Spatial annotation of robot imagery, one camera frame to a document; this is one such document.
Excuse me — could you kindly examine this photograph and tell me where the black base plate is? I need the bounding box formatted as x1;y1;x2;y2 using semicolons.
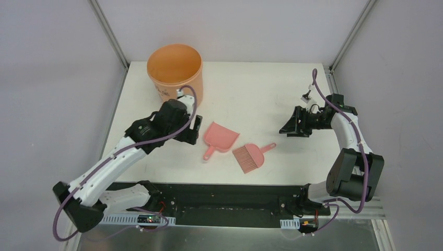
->
93;181;368;230

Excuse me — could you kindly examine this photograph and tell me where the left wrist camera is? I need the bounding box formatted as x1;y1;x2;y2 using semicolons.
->
177;89;195;114

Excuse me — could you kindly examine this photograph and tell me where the orange plastic bucket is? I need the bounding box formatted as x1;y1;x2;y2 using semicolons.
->
146;43;204;106

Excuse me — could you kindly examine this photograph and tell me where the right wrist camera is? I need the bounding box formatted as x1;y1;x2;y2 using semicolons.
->
301;90;317;111

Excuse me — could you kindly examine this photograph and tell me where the pink dustpan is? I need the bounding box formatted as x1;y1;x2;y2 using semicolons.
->
203;122;240;161

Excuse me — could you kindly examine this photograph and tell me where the pink hand brush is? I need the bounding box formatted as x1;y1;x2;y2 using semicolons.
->
232;143;276;174

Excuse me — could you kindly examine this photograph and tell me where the white cable duct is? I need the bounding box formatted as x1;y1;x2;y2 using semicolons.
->
279;218;300;230
99;213;176;226

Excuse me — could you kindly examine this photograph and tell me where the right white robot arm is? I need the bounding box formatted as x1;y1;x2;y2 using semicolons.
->
279;94;384;214

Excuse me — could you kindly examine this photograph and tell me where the right white cable duct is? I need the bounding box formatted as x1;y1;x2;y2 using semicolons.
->
279;218;300;230

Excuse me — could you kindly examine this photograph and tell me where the left white cable duct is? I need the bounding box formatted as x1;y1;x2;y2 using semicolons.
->
99;213;176;226

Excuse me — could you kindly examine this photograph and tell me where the aluminium frame rail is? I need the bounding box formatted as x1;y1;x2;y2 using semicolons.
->
73;189;386;220

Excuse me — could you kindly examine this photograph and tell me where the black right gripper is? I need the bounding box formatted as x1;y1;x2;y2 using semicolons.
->
279;106;332;138

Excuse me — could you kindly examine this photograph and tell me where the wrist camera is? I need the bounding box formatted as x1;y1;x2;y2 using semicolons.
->
177;89;195;114
301;90;317;111

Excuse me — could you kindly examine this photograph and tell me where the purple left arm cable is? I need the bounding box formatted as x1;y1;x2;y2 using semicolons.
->
52;85;199;243

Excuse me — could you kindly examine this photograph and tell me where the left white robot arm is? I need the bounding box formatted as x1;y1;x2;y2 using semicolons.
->
52;95;202;235

